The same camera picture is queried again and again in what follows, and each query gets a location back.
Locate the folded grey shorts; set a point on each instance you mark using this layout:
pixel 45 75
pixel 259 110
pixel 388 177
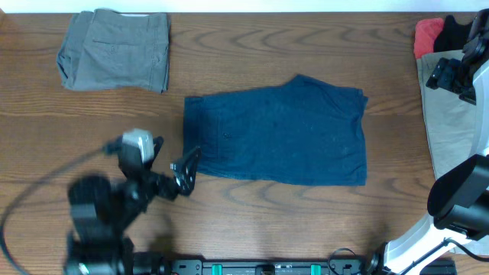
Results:
pixel 104 49

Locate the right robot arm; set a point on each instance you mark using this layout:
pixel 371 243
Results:
pixel 457 207

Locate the beige khaki shorts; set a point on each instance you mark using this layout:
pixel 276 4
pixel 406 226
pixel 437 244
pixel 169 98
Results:
pixel 450 122

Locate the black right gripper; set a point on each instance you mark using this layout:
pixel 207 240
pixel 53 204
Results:
pixel 445 76

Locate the black garment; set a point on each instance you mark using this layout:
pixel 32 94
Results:
pixel 453 35

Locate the red garment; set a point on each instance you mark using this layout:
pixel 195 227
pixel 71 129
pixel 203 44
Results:
pixel 426 32

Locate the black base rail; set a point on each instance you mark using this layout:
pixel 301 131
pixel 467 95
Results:
pixel 305 268

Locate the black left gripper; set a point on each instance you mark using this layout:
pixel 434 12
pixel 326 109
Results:
pixel 168 194

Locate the navy blue shorts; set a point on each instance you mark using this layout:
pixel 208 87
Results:
pixel 304 132

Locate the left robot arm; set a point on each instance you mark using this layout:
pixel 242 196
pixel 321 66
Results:
pixel 101 211

